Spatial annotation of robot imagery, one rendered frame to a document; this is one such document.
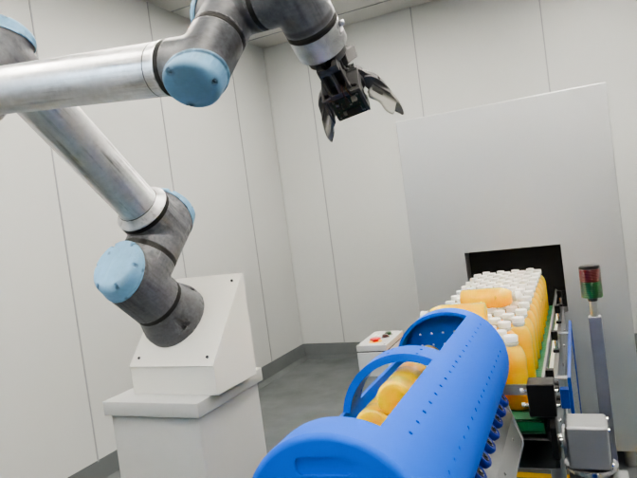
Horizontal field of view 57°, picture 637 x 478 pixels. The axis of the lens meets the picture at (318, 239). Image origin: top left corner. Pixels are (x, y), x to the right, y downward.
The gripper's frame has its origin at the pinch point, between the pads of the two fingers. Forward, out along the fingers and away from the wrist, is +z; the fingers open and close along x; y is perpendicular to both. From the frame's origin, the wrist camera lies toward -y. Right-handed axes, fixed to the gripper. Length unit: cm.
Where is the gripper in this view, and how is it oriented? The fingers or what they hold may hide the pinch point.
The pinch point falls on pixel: (366, 125)
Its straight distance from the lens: 118.2
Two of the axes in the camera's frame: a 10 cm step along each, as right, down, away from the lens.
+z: 4.3, 5.8, 7.0
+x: 9.0, -3.0, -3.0
